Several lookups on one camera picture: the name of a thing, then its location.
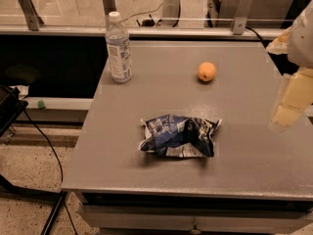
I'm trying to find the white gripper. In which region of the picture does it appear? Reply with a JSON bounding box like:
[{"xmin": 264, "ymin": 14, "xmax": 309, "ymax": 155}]
[{"xmin": 266, "ymin": 7, "xmax": 313, "ymax": 127}]

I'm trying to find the blue chip bag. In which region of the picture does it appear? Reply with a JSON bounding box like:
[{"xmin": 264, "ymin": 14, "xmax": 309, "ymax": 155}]
[{"xmin": 139, "ymin": 115, "xmax": 222, "ymax": 159}]

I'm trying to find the clear plastic water bottle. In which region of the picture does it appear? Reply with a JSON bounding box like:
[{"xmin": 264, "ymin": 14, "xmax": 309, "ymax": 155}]
[{"xmin": 106, "ymin": 12, "xmax": 132, "ymax": 83}]

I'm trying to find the grey cabinet in background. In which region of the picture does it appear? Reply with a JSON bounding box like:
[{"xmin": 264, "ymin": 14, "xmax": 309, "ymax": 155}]
[{"xmin": 204, "ymin": 0, "xmax": 293, "ymax": 28}]

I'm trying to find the orange fruit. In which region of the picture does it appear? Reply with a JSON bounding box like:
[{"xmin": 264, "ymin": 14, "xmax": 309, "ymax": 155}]
[{"xmin": 198, "ymin": 62, "xmax": 216, "ymax": 82}]

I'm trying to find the small green object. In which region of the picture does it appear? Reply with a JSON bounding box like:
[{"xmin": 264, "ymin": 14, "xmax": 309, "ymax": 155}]
[{"xmin": 37, "ymin": 100, "xmax": 46, "ymax": 110}]

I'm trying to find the black device at left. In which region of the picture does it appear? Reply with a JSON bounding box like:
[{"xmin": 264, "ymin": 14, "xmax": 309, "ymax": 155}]
[{"xmin": 0, "ymin": 85, "xmax": 28, "ymax": 137}]

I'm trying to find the metal railing bar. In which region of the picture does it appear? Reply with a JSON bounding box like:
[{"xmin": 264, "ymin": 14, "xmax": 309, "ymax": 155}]
[{"xmin": 0, "ymin": 24, "xmax": 285, "ymax": 41}]

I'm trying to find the right metal bracket post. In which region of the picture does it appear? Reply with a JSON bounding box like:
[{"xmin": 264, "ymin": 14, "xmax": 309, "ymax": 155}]
[{"xmin": 233, "ymin": 0, "xmax": 253, "ymax": 35}]

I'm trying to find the black cable on floor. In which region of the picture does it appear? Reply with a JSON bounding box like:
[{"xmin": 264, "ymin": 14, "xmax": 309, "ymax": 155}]
[{"xmin": 0, "ymin": 85, "xmax": 79, "ymax": 235}]

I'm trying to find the left metal bracket post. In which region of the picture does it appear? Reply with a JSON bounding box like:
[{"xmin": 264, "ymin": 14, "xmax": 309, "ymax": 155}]
[{"xmin": 18, "ymin": 0, "xmax": 44, "ymax": 31}]

